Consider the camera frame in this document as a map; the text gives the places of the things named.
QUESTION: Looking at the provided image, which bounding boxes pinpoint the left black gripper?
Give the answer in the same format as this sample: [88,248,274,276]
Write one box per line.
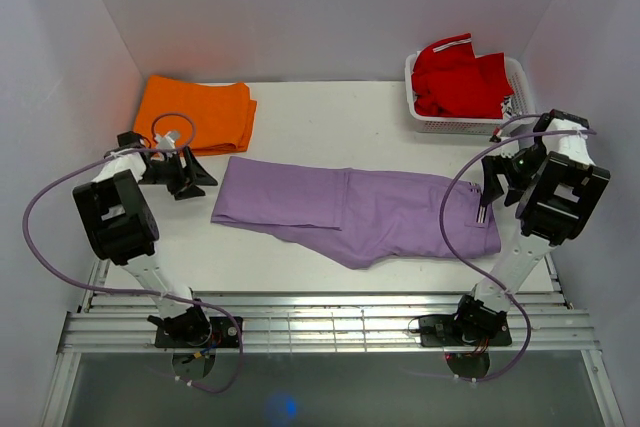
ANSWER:
[137,146,217,201]

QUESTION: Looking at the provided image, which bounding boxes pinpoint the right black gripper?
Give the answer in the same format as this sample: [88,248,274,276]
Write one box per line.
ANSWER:
[480,141,547,207]

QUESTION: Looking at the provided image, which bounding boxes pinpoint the purple trousers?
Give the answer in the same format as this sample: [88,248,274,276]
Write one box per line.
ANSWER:
[211,157,501,269]

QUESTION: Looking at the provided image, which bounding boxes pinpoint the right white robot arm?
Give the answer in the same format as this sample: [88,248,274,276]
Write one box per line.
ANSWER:
[451,109,610,344]

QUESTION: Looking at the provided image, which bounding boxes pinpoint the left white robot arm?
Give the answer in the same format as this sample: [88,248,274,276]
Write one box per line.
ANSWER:
[72,131,218,347]

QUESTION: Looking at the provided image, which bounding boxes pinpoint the folded orange trousers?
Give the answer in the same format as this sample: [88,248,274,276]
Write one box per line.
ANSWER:
[133,75,257,156]

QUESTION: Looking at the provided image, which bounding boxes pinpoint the red trousers in basket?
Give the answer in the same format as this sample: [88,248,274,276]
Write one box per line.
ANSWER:
[410,33,514,119]

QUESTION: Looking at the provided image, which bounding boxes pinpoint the white plastic basket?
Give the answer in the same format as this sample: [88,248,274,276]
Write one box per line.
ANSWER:
[404,51,536,136]

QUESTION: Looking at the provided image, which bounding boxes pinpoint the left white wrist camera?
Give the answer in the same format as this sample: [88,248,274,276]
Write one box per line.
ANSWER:
[153,130,181,154]

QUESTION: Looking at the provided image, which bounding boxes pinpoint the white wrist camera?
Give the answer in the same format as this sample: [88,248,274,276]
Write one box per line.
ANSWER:
[489,124,517,144]
[153,130,181,154]

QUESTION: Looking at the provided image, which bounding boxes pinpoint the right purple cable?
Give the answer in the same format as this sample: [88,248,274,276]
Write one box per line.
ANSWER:
[438,114,599,382]

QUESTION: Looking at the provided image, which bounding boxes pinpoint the purple cable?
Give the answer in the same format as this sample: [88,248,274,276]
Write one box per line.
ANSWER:
[22,111,245,393]
[438,114,599,382]

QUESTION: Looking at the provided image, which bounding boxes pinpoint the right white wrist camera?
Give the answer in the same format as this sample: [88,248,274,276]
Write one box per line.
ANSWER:
[489,124,517,144]

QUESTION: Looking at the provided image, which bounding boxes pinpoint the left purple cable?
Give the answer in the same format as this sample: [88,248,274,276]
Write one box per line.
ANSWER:
[22,111,245,393]

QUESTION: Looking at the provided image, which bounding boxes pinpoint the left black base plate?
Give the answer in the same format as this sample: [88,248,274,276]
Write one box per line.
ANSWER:
[152,316,244,350]

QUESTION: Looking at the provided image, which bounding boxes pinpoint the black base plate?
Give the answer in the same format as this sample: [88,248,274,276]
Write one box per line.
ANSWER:
[418,314,512,347]
[152,316,244,350]

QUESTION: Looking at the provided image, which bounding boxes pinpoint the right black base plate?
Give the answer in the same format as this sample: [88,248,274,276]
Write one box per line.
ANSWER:
[418,314,512,347]

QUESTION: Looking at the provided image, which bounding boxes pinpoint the aluminium rail frame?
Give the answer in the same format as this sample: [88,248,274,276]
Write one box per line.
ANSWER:
[57,216,601,356]

